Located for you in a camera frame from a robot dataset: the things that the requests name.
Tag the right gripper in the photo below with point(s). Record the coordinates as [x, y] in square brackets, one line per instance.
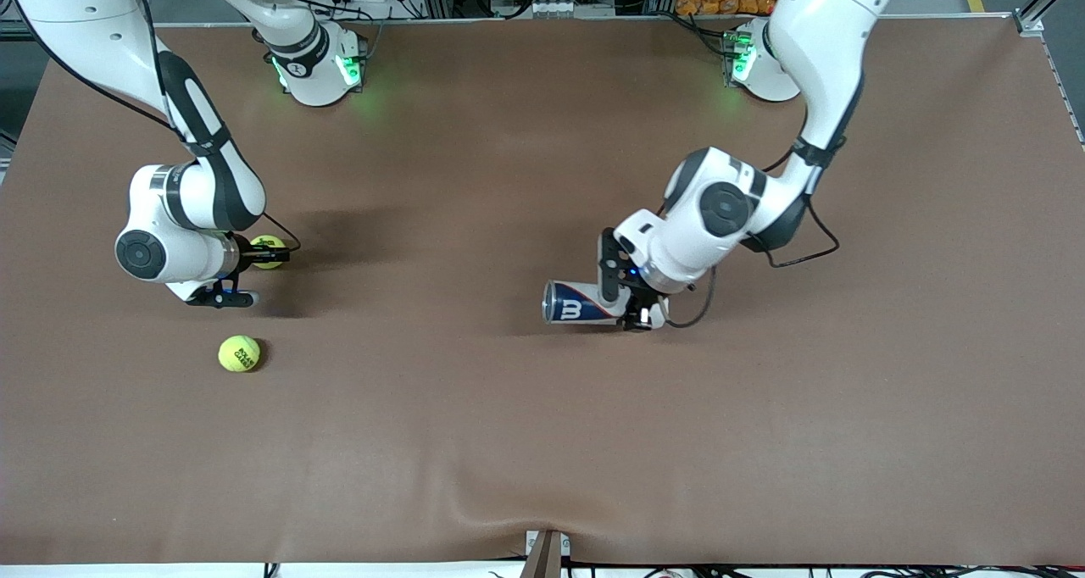
[247, 256]

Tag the white blue tennis ball can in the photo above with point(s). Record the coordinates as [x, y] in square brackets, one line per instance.
[581, 302]

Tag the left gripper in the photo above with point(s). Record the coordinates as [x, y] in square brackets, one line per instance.
[642, 299]

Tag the aluminium corner profile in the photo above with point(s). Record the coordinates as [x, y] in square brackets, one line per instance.
[1047, 2]

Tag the yellow tennis ball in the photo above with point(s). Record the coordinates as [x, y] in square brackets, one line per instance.
[239, 353]
[264, 244]

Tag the camera stand post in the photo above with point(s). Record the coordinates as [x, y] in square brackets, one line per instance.
[544, 557]

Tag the brown table mat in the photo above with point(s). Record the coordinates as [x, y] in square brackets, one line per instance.
[542, 434]

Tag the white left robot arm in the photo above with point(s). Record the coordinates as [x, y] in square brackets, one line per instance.
[814, 61]

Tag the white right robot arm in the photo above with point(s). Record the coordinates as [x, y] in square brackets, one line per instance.
[203, 197]

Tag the white power strip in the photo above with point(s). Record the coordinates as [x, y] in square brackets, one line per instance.
[555, 8]

